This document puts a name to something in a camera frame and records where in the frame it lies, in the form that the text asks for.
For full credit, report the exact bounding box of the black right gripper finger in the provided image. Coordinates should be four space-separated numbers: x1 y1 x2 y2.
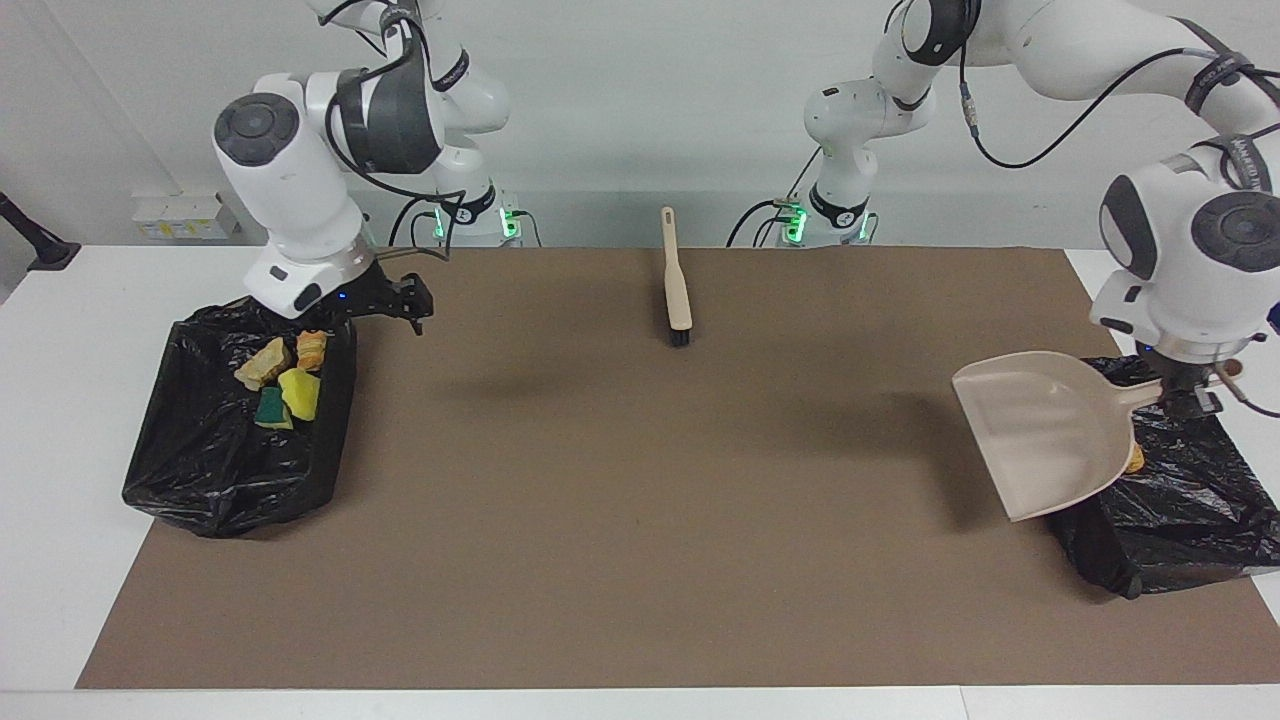
388 272 436 337

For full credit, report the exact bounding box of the plain yellow sponge piece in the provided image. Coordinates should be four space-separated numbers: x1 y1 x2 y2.
277 367 322 422

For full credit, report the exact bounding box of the beige plastic dustpan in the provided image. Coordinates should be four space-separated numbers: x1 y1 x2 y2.
951 351 1166 523

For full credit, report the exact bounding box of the beige hand brush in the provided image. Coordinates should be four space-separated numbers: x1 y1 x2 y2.
660 206 694 348

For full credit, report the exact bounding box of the black bag lined bin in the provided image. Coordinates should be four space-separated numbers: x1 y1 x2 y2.
1045 355 1280 600
122 296 359 539

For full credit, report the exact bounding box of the white power strip box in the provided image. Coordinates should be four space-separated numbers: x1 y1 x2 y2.
133 193 241 241

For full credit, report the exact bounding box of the black stand foot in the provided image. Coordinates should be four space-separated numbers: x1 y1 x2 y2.
0 190 81 272

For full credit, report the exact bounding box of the brown table mat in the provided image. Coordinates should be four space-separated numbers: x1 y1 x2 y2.
75 247 1280 690

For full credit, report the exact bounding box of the black base cable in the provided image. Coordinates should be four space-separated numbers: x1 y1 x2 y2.
727 198 801 248
388 193 441 248

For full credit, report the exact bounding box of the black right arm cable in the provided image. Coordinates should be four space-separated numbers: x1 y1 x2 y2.
315 0 471 266

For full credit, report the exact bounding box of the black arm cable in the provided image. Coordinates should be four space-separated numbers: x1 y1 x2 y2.
885 0 1280 419
315 0 471 266

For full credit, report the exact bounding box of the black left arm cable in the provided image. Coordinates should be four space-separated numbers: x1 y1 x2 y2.
885 0 1280 419

